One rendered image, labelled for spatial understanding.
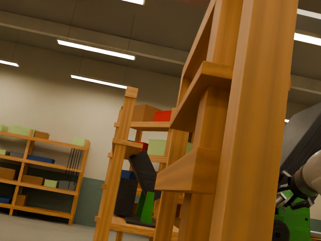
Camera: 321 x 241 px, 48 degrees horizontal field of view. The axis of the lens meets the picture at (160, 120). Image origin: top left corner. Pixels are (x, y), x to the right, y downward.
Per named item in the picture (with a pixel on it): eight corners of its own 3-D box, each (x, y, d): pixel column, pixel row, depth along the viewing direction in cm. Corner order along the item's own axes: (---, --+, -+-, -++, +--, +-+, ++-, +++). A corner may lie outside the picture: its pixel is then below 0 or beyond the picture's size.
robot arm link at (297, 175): (316, 154, 104) (307, 161, 109) (294, 171, 101) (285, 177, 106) (339, 180, 101) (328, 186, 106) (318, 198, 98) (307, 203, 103)
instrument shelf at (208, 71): (216, 137, 187) (217, 129, 188) (290, 91, 99) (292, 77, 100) (168, 128, 186) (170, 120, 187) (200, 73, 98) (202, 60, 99)
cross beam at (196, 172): (163, 191, 200) (165, 175, 201) (214, 195, 72) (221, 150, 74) (154, 189, 199) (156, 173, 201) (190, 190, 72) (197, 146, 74)
